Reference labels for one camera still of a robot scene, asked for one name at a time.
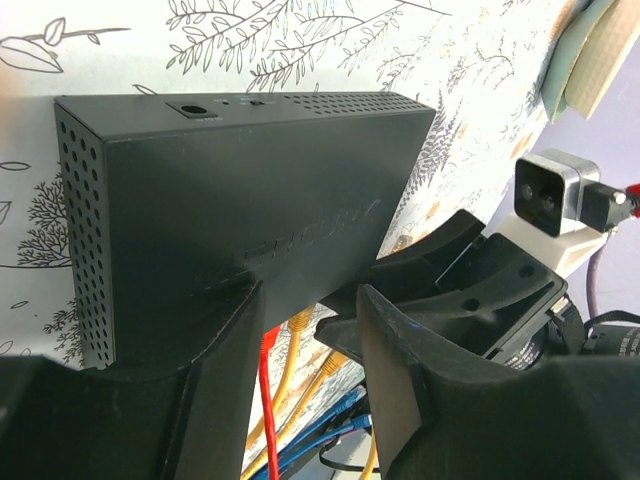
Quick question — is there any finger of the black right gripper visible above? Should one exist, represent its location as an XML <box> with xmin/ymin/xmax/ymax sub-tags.
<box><xmin>368</xmin><ymin>210</ymin><xmax>485</xmax><ymax>285</ymax></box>

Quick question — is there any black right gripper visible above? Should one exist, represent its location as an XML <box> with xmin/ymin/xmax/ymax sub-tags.
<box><xmin>315</xmin><ymin>234</ymin><xmax>639</xmax><ymax>371</ymax></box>

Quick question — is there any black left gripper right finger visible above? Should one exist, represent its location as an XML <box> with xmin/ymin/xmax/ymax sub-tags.
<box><xmin>357</xmin><ymin>285</ymin><xmax>639</xmax><ymax>479</ymax></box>

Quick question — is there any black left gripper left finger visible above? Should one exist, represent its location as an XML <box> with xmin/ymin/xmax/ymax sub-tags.
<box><xmin>1</xmin><ymin>283</ymin><xmax>264</xmax><ymax>479</ymax></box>

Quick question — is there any yellow ethernet cable end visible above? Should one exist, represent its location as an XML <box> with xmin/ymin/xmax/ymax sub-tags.
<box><xmin>358</xmin><ymin>428</ymin><xmax>378</xmax><ymax>480</ymax></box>

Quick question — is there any black network switch box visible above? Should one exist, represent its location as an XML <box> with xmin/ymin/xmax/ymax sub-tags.
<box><xmin>54</xmin><ymin>92</ymin><xmax>435</xmax><ymax>368</ymax></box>

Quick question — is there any floral patterned tablecloth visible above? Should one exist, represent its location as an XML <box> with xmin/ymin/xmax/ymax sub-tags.
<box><xmin>1</xmin><ymin>1</ymin><xmax>576</xmax><ymax>367</ymax></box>

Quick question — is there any cream square bowl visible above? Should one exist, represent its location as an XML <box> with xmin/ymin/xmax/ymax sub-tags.
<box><xmin>564</xmin><ymin>0</ymin><xmax>639</xmax><ymax>119</ymax></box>

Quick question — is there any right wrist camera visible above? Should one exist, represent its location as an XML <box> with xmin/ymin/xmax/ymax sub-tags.
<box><xmin>496</xmin><ymin>149</ymin><xmax>639</xmax><ymax>278</ymax></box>

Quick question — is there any yellow ethernet cable outer port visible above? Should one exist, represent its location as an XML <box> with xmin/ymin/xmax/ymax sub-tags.
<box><xmin>241</xmin><ymin>349</ymin><xmax>349</xmax><ymax>480</ymax></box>

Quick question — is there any blue ethernet cable near red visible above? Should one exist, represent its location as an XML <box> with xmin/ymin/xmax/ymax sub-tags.
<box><xmin>242</xmin><ymin>387</ymin><xmax>366</xmax><ymax>480</ymax></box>

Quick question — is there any black thin cable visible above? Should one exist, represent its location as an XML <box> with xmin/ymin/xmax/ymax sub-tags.
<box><xmin>317</xmin><ymin>439</ymin><xmax>374</xmax><ymax>474</ymax></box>

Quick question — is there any blue ethernet cable end port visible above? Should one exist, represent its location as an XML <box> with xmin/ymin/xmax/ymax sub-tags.
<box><xmin>278</xmin><ymin>413</ymin><xmax>372</xmax><ymax>479</ymax></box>

